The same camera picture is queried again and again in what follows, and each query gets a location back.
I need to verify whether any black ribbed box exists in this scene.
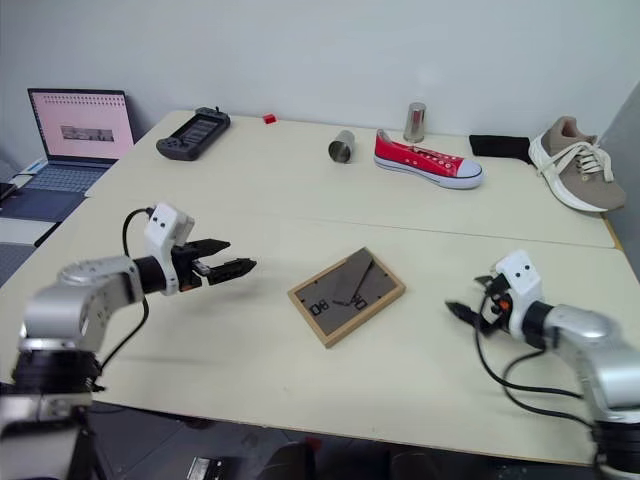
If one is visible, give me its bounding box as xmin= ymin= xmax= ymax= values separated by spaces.
xmin=187 ymin=455 xmax=232 ymax=480

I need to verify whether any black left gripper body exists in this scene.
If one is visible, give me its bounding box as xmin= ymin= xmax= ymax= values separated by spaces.
xmin=171 ymin=241 xmax=212 ymax=293

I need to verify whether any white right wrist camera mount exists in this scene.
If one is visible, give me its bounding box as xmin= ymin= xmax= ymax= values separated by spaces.
xmin=491 ymin=248 xmax=547 ymax=347

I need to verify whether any beige running shoe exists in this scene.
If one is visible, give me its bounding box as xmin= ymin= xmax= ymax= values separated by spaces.
xmin=528 ymin=115 xmax=628 ymax=213

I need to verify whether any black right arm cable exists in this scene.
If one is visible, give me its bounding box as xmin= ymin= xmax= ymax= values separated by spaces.
xmin=473 ymin=292 xmax=599 ymax=432

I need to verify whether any wooden picture frame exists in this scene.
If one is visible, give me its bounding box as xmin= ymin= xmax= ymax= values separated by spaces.
xmin=286 ymin=246 xmax=407 ymax=350

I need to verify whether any dark grey mat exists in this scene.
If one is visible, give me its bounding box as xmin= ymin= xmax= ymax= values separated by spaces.
xmin=0 ymin=242 xmax=33 ymax=289

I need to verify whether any red canvas sneaker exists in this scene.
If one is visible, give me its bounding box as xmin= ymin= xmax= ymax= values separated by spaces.
xmin=373 ymin=128 xmax=486 ymax=190

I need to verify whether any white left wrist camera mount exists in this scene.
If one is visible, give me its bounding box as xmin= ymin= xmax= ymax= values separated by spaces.
xmin=143 ymin=202 xmax=196 ymax=296

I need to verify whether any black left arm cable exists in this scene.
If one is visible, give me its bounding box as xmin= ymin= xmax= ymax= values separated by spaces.
xmin=94 ymin=205 xmax=154 ymax=381

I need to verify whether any short steel cup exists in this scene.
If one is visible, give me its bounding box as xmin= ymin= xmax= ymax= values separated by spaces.
xmin=327 ymin=129 xmax=358 ymax=164

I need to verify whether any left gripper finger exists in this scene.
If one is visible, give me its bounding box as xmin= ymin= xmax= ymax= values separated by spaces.
xmin=191 ymin=239 xmax=233 ymax=260
xmin=205 ymin=257 xmax=259 ymax=288

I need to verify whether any open blue laptop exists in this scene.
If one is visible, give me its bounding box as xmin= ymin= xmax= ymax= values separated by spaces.
xmin=26 ymin=88 xmax=137 ymax=198

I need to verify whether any black handheld game console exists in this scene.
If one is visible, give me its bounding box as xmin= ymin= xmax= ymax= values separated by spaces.
xmin=155 ymin=105 xmax=232 ymax=163

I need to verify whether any black folded cloth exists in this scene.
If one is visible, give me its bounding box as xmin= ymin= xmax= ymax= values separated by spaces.
xmin=468 ymin=134 xmax=539 ymax=167

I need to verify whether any grey partition panel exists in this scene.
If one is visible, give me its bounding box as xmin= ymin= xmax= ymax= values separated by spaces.
xmin=597 ymin=82 xmax=640 ymax=281

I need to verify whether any tall steel cup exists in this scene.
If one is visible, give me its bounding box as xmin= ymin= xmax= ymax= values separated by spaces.
xmin=402 ymin=102 xmax=428 ymax=144

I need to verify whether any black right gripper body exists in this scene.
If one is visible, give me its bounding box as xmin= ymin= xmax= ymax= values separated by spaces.
xmin=478 ymin=274 xmax=514 ymax=335

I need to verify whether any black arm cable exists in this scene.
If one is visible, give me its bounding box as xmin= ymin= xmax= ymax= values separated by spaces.
xmin=94 ymin=205 xmax=154 ymax=381
xmin=473 ymin=292 xmax=599 ymax=432

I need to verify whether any white flat pad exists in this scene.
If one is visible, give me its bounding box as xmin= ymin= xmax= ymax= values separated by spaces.
xmin=0 ymin=217 xmax=60 ymax=248

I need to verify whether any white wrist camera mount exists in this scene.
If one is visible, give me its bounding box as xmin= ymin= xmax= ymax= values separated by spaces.
xmin=491 ymin=248 xmax=547 ymax=347
xmin=143 ymin=202 xmax=196 ymax=296

